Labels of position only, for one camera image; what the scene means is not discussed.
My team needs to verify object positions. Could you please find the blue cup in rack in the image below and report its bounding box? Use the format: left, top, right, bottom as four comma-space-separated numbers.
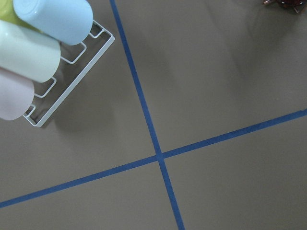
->
13, 0, 94, 46

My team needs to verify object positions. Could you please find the pink cup in rack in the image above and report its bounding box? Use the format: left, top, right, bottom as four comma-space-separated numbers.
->
0, 68, 35, 121

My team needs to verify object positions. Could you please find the white cup in rack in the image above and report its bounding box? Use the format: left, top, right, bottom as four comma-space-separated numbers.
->
0, 21, 61, 83

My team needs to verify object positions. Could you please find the yellow cup in rack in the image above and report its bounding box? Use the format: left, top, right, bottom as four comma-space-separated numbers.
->
0, 0, 41, 33

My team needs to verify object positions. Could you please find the white wire cup rack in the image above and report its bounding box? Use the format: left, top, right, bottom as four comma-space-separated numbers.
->
23, 20, 115, 127

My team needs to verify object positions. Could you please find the copper wire bottle rack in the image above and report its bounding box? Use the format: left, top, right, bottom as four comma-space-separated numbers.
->
262, 0, 307, 14

